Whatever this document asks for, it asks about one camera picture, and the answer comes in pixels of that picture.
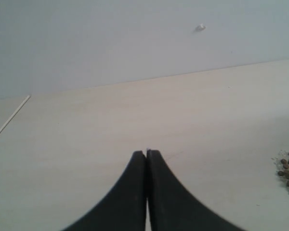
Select white wall hook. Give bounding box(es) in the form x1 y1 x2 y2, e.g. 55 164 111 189
196 24 206 31

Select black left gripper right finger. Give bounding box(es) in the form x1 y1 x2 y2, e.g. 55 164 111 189
146 150 234 231

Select brown pellets and white crumbs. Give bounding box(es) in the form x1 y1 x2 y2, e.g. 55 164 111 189
273 150 289 194

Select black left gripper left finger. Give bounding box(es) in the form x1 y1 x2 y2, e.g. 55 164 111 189
65 151 146 231

